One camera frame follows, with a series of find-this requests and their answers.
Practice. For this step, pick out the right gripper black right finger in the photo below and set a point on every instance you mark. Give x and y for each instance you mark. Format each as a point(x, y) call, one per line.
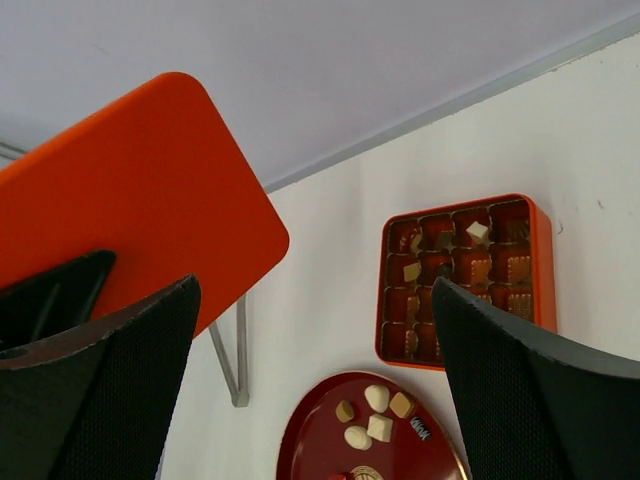
point(530, 403)

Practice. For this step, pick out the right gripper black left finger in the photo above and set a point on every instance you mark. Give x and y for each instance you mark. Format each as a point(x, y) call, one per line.
point(96, 401)

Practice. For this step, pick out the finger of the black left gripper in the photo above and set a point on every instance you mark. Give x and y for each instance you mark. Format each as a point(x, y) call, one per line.
point(55, 300)

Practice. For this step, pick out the orange box lid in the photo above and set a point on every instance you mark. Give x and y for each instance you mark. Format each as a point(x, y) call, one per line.
point(155, 177)

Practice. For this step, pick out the orange chocolate box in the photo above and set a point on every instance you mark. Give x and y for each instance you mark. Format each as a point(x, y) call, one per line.
point(417, 248)

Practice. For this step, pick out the white block chocolate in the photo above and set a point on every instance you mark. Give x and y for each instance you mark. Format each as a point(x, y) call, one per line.
point(479, 233)

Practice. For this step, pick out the dark striped chocolate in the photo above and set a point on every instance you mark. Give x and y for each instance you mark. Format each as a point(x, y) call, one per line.
point(420, 428)

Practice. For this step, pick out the tan square chocolate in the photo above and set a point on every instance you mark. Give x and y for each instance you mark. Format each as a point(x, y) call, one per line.
point(402, 405)

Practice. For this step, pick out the white cube chocolate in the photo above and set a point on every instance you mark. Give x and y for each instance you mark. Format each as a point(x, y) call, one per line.
point(380, 428)

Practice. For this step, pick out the white faceted chocolate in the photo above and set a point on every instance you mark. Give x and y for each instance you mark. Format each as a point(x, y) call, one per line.
point(378, 397)

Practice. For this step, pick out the brown shell chocolate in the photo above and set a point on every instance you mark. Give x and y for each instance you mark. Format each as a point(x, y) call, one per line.
point(518, 230)

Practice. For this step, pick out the white swirl chocolate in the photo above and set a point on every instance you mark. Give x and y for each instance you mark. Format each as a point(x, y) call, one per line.
point(357, 438)

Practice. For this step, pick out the tan round chocolate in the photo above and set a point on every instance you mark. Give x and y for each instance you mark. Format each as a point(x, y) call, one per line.
point(344, 411)

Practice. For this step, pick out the round red plate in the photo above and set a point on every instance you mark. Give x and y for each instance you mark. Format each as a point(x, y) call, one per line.
point(359, 425)

